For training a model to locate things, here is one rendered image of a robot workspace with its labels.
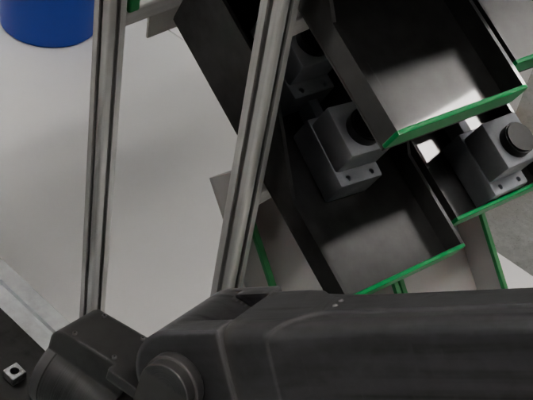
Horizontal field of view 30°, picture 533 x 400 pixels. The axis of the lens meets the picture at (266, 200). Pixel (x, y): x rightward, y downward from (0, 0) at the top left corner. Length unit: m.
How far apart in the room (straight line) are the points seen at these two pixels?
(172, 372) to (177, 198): 0.83
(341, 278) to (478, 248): 0.29
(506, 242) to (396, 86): 2.11
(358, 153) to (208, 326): 0.29
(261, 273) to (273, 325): 0.35
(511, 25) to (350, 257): 0.22
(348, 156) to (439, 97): 0.09
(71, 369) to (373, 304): 0.21
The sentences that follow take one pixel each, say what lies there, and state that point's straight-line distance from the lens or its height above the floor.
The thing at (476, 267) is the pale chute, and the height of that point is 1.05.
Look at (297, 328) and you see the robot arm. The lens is 0.51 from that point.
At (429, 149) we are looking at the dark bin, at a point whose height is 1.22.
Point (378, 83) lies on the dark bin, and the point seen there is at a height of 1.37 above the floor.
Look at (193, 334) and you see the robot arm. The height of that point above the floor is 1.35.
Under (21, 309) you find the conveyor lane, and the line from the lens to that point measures 1.06.
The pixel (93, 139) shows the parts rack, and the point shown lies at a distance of 0.91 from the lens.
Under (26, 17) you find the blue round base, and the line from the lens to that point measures 1.60.
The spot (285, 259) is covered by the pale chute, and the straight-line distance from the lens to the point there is 0.91.
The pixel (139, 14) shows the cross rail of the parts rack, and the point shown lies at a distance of 0.86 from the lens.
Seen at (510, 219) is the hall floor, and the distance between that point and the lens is 2.88.
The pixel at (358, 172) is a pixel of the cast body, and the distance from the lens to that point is 0.80.
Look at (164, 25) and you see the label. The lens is 0.91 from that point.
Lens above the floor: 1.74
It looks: 40 degrees down
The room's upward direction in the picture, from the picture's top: 12 degrees clockwise
